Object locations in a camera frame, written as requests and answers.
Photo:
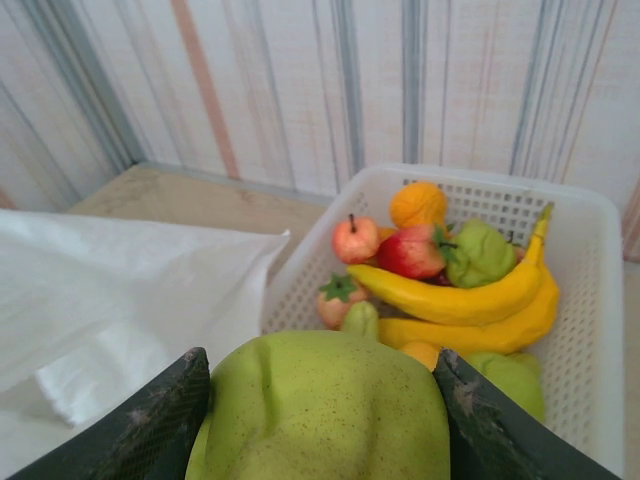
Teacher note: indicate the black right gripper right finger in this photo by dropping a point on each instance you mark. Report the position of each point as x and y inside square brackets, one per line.
[500, 440]

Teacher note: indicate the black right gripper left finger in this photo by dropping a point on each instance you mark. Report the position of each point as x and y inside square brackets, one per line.
[125, 430]

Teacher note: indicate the green fake guava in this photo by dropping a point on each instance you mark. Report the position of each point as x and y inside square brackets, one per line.
[515, 385]
[482, 255]

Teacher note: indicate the white plastic bag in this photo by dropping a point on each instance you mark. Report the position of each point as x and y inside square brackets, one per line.
[125, 280]

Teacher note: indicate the speckled green fake pear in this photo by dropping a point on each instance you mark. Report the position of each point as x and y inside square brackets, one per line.
[320, 410]

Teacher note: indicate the yellow fake banana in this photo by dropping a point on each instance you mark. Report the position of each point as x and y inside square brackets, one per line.
[450, 302]
[475, 335]

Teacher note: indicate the red fake apple with leaf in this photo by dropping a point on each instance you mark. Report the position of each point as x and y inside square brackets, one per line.
[410, 252]

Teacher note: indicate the small pink fake apple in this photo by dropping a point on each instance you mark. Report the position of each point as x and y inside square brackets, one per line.
[356, 240]

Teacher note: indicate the fake orange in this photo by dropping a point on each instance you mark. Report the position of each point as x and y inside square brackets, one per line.
[417, 205]

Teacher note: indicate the white perforated plastic basket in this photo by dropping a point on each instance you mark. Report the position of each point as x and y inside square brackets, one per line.
[585, 250]

